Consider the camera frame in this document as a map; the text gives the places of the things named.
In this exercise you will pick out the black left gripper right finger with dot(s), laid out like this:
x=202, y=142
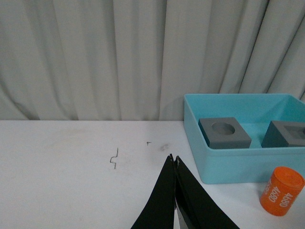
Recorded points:
x=195, y=208

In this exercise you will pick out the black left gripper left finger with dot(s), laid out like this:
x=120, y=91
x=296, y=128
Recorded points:
x=158, y=212

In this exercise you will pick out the gray block with round recess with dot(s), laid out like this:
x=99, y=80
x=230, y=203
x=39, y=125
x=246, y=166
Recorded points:
x=224, y=133

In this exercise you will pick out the orange cylinder marked 4680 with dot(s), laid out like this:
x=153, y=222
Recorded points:
x=282, y=189

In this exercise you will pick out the gray block with square recess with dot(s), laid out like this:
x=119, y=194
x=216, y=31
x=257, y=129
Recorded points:
x=284, y=134

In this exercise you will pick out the light blue plastic box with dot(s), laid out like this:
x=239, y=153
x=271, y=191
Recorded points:
x=254, y=112

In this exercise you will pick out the white pleated curtain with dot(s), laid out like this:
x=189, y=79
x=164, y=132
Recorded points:
x=136, y=59

